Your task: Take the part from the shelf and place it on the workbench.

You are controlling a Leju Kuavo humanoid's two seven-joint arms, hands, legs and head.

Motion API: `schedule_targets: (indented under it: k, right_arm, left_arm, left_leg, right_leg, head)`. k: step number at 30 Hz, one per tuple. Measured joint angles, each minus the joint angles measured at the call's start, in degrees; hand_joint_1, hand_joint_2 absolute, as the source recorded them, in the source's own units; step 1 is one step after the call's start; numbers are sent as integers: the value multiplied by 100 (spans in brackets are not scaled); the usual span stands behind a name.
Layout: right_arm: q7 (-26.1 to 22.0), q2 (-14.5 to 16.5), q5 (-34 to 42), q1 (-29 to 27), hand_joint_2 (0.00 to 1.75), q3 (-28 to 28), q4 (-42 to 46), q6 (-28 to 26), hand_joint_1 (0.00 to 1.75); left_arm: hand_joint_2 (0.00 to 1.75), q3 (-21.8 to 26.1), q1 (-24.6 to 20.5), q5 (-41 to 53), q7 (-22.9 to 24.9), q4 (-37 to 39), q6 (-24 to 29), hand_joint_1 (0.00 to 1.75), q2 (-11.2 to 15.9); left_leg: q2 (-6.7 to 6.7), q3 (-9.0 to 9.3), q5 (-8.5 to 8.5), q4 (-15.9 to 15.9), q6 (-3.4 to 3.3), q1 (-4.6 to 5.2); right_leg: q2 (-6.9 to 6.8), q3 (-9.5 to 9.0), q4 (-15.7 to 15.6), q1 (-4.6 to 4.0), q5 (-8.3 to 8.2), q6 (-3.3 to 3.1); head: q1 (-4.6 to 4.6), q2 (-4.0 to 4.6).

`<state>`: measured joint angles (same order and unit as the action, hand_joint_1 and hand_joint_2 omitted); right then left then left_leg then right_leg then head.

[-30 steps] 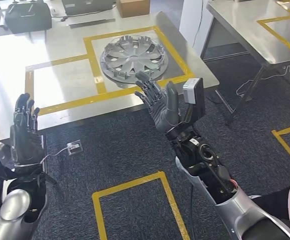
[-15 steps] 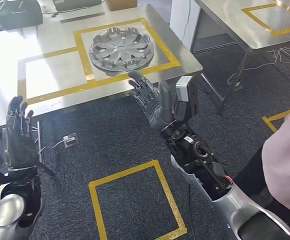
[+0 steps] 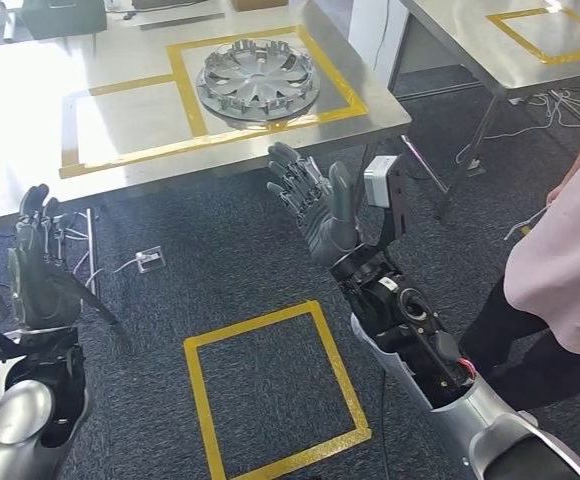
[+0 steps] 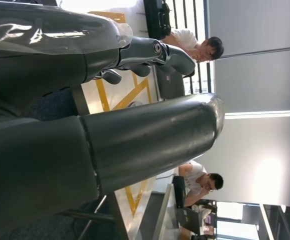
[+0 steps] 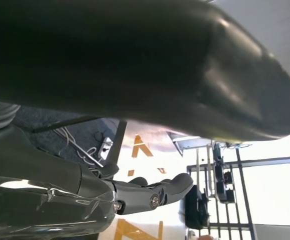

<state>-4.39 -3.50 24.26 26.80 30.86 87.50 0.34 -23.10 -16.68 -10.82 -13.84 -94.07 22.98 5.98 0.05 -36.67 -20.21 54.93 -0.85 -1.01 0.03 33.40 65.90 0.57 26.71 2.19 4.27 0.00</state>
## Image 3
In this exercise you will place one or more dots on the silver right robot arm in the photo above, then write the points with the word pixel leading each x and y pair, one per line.
pixel 20 424

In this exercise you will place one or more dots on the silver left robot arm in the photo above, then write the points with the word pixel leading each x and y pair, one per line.
pixel 450 397

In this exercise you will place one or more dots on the person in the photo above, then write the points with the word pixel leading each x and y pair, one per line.
pixel 565 278

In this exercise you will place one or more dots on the yellow floor tape marking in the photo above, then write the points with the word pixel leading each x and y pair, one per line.
pixel 200 397

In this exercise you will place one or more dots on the yellow tape on workbench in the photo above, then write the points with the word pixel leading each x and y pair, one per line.
pixel 185 86

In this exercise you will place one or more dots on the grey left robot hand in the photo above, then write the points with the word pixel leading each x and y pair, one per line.
pixel 328 225

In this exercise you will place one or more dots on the steel workbench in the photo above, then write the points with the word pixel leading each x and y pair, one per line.
pixel 30 119

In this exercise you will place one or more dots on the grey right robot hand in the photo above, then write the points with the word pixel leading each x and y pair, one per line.
pixel 40 291

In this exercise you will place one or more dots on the metal floor socket box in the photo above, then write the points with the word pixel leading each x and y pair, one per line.
pixel 150 259

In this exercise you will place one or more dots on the steel table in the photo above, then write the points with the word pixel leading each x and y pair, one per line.
pixel 470 46

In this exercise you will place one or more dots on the white partition panel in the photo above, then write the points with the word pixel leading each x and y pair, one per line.
pixel 370 33

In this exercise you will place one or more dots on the silver plastic wheel hubcap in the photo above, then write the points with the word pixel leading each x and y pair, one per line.
pixel 257 79

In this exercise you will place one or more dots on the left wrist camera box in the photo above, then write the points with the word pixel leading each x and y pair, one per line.
pixel 387 185

